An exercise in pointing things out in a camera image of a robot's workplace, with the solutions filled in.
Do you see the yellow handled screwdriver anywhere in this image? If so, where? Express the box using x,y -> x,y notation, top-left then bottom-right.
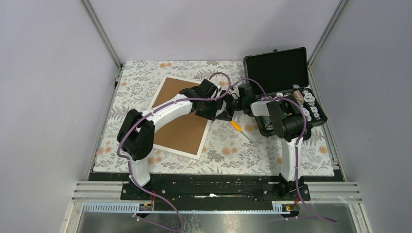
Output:
230,121 -> 254,143

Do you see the white picture frame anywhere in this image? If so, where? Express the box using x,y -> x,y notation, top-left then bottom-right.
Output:
148,75 -> 212,160

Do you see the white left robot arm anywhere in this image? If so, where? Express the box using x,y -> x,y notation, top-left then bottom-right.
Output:
117,80 -> 228,200

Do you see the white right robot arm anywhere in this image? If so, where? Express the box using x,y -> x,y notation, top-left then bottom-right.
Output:
216,83 -> 308,200

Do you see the floral patterned table mat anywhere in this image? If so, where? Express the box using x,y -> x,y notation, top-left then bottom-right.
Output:
93,60 -> 335,177

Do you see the black poker chip case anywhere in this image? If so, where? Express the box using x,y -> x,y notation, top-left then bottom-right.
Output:
243,47 -> 327,140

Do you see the brown poker chip stack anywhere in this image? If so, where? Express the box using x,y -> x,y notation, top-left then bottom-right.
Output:
292,90 -> 305,104

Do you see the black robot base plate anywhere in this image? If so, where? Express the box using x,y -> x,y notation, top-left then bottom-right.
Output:
88,172 -> 344,211

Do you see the aluminium front rail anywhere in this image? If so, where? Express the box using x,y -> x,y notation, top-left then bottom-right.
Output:
72,182 -> 362,211

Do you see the grey slotted cable duct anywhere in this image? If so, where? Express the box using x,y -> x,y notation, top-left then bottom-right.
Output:
84,202 -> 290,215

